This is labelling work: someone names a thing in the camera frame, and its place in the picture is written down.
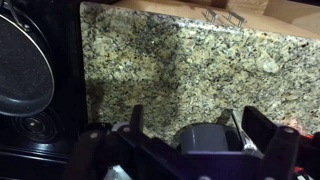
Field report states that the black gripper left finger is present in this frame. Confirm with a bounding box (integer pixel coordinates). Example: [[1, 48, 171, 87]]
[[129, 104, 145, 135]]

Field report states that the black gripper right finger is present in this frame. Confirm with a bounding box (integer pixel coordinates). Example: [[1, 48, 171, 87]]
[[240, 105, 278, 155]]

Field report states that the black electric stove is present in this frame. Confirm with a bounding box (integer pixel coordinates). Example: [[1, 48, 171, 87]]
[[0, 0, 90, 180]]

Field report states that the wooden lower kitchen cabinet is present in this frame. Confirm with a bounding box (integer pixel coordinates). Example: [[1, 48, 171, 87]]
[[112, 0, 320, 40]]

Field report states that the black nonstick frying pan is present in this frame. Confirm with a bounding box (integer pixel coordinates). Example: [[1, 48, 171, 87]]
[[0, 0, 56, 118]]

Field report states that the metal cabinet bar handle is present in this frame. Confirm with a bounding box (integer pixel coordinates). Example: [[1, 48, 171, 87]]
[[201, 7, 220, 24], [222, 10, 248, 29]]

